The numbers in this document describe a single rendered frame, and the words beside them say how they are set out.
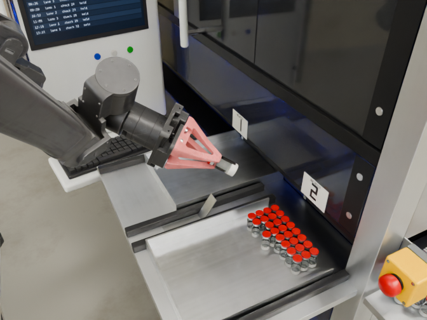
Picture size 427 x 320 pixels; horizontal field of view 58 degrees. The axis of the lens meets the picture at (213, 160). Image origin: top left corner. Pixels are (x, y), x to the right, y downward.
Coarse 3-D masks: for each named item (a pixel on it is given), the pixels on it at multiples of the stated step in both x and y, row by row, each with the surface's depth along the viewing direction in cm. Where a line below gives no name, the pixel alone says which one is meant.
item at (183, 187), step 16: (224, 144) 129; (240, 144) 129; (192, 160) 122; (240, 160) 122; (256, 160) 122; (160, 176) 115; (176, 176) 115; (192, 176) 115; (208, 176) 115; (224, 176) 115; (240, 176) 115; (256, 176) 115; (272, 176) 112; (176, 192) 109; (192, 192) 109; (208, 192) 109; (224, 192) 106; (176, 208) 101
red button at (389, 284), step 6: (384, 276) 71; (390, 276) 70; (378, 282) 72; (384, 282) 70; (390, 282) 69; (396, 282) 69; (384, 288) 70; (390, 288) 69; (396, 288) 69; (384, 294) 71; (390, 294) 70; (396, 294) 69
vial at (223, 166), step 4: (220, 160) 60; (224, 160) 60; (212, 164) 61; (216, 164) 60; (220, 164) 60; (224, 164) 60; (228, 164) 60; (232, 164) 61; (236, 164) 61; (216, 168) 61; (220, 168) 61; (224, 168) 60; (228, 168) 60; (232, 168) 61; (236, 168) 61; (224, 172) 61; (228, 172) 61; (232, 172) 61; (232, 176) 61
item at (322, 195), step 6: (306, 174) 89; (306, 180) 90; (312, 180) 88; (306, 186) 90; (312, 186) 88; (318, 186) 86; (306, 192) 91; (312, 192) 89; (318, 192) 87; (324, 192) 85; (318, 198) 87; (324, 198) 85; (318, 204) 88; (324, 204) 86; (324, 210) 87
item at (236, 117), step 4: (236, 112) 113; (236, 116) 113; (240, 116) 111; (236, 120) 114; (240, 120) 112; (244, 120) 110; (236, 124) 115; (244, 124) 110; (236, 128) 116; (244, 128) 111; (240, 132) 114; (244, 132) 112; (244, 136) 112
